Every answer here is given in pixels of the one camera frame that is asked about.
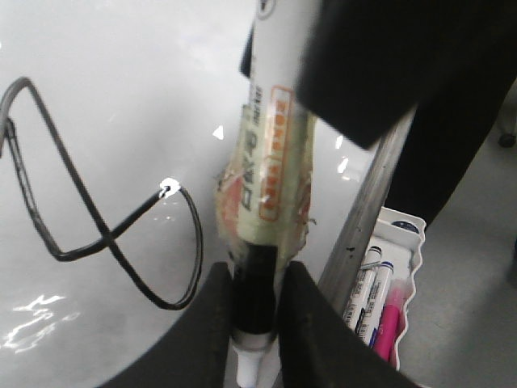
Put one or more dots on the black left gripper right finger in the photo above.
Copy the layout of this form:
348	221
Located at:
317	349

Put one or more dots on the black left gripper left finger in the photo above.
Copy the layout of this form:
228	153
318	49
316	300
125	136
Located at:
193	353

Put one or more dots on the clear yellowed adhesive tape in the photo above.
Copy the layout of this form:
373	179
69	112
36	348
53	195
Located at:
276	171

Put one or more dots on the orange round magnet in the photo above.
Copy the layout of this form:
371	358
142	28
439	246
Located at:
228	198

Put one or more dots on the white black whiteboard marker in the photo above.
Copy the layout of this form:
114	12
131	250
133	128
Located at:
278	50

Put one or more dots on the white glossy whiteboard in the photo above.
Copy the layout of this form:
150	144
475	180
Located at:
139	91

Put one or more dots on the white marker blue cap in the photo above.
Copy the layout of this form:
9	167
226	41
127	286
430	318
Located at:
370	318

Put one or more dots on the white marker black cap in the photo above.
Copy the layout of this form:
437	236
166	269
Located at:
363	283

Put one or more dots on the pink highlighter pen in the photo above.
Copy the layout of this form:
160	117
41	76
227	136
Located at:
389	320

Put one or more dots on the white plastic marker tray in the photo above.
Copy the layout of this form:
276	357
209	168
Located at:
400	237

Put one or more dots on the grey aluminium whiteboard frame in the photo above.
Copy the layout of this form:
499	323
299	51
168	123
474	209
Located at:
338	276

